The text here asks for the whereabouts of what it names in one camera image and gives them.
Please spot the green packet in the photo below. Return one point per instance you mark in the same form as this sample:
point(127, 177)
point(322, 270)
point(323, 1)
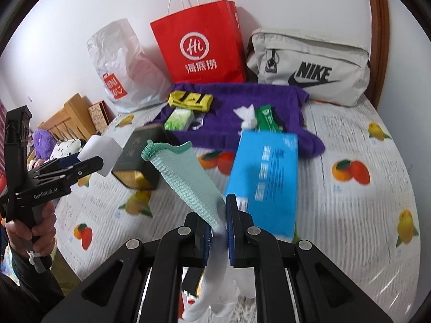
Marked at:
point(266, 119)

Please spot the spotted white pillow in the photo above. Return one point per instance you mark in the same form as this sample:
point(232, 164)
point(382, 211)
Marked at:
point(67, 148)

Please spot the person's left hand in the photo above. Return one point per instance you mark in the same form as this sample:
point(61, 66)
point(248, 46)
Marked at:
point(40, 223)

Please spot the brown wooden frame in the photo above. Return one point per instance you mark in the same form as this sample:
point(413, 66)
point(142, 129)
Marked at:
point(377, 23)

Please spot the person's left forearm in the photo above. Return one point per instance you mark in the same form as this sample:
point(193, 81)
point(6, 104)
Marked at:
point(23, 292)

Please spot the mint and white sock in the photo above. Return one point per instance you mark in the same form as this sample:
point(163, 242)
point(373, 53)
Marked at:
point(188, 181)

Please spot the green tissue pack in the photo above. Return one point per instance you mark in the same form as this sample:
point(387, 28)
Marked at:
point(178, 119)

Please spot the patterned brown box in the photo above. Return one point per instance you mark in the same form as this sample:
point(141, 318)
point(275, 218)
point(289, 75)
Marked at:
point(99, 114)

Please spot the crumpled white tissue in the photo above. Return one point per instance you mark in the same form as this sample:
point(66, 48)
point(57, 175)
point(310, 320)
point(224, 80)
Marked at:
point(245, 116)

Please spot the blue box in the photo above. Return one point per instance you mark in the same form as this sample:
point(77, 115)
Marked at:
point(262, 175)

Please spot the wooden headboard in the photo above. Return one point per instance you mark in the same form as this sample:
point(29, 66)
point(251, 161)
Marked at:
point(74, 114)

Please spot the red paper bag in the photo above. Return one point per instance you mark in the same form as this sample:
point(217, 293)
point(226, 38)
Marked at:
point(202, 47)

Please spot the dark green box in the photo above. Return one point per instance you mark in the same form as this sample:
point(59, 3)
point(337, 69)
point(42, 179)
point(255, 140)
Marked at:
point(134, 151)

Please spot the white plastic bag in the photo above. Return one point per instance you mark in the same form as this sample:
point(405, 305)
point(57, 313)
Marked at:
point(131, 67)

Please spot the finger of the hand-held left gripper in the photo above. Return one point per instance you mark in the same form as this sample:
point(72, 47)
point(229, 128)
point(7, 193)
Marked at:
point(84, 170)
point(64, 162)

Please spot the purple plush toy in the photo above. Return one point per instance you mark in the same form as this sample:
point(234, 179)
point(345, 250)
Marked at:
point(45, 141)

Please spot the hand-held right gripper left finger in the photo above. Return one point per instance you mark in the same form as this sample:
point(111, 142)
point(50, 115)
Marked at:
point(208, 245)

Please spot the fruit print tablecloth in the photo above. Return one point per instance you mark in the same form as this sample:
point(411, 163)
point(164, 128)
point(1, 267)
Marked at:
point(353, 208)

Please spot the purple knit sweater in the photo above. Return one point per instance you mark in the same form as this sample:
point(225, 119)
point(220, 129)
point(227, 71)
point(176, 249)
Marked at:
point(229, 101)

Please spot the yellow black pouch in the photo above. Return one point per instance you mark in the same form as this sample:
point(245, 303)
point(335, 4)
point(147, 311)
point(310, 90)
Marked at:
point(188, 100)

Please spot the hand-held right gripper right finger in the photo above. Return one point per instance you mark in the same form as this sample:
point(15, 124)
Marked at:
point(230, 239)

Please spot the grey waist bag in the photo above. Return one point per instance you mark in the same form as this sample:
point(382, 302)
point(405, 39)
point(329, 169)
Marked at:
point(303, 53)

